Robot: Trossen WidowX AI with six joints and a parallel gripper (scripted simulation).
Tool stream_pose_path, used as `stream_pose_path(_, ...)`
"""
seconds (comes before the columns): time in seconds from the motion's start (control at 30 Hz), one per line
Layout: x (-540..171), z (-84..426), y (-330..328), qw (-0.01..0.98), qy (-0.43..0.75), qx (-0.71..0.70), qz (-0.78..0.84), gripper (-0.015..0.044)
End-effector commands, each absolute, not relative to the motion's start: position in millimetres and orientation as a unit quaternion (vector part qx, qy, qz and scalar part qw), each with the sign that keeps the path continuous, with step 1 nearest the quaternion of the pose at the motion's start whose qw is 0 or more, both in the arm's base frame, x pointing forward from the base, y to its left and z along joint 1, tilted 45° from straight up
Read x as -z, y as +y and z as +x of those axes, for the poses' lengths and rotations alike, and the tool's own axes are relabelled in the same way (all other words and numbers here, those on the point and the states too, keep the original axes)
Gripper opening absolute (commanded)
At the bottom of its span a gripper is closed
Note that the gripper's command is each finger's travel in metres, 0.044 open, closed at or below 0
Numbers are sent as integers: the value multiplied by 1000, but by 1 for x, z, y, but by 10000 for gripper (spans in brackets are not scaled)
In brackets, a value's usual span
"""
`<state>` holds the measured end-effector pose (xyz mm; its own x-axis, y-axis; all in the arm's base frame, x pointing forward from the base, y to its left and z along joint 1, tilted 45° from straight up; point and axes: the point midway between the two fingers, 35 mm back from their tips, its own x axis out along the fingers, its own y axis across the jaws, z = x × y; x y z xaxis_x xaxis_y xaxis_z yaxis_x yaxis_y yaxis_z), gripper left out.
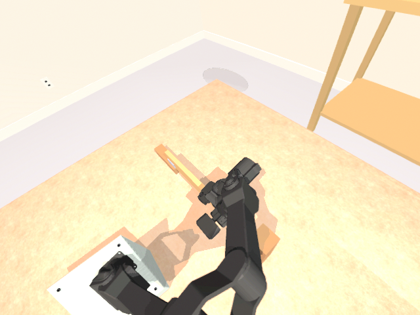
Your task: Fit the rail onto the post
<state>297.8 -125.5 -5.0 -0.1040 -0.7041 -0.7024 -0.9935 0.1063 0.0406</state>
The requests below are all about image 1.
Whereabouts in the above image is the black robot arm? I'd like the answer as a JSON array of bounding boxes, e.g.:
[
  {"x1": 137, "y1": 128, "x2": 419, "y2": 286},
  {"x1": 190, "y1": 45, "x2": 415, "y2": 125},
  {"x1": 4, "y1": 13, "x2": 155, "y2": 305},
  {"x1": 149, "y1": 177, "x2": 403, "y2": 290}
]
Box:
[{"x1": 89, "y1": 157, "x2": 267, "y2": 315}]

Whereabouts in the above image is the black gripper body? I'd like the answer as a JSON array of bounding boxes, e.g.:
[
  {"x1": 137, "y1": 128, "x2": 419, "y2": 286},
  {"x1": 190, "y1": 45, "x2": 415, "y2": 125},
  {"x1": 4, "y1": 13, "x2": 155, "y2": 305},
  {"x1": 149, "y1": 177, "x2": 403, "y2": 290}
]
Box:
[{"x1": 196, "y1": 206, "x2": 227, "y2": 240}]

